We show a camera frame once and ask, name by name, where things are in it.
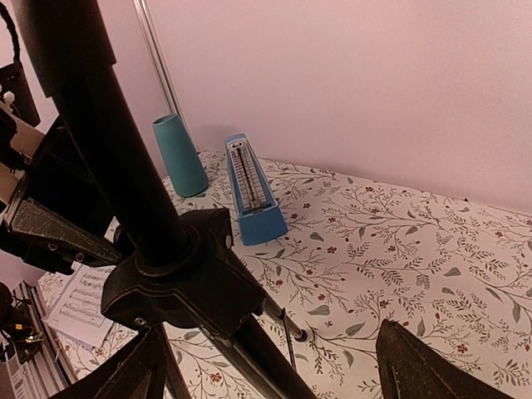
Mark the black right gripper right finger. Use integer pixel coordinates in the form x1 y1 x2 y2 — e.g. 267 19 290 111
376 319 508 399

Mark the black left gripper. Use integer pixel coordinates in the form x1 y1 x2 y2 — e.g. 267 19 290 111
1 116 122 274

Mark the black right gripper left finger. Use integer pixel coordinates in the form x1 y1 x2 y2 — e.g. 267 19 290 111
54 326 181 398

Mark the black music stand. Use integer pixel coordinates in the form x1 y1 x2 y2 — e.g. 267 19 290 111
12 1 313 398

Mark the sheet music booklet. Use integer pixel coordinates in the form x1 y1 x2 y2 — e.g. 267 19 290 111
44 265 114 348

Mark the floral table mat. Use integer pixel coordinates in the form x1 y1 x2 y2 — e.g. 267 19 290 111
37 149 532 399

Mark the teal ceramic vase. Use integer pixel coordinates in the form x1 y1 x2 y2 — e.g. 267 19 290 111
152 114 209 198

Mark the blue metronome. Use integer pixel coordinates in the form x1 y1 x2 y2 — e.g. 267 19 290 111
224 133 288 246

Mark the aluminium front rail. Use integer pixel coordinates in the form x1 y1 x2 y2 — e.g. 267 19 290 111
1 282 77 398

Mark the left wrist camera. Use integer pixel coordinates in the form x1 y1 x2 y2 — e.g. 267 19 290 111
1 62 41 127

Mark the aluminium frame post left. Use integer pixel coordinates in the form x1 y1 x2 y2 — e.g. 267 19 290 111
133 0 198 150

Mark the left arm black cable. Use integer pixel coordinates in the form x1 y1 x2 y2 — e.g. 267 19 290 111
0 2 22 66

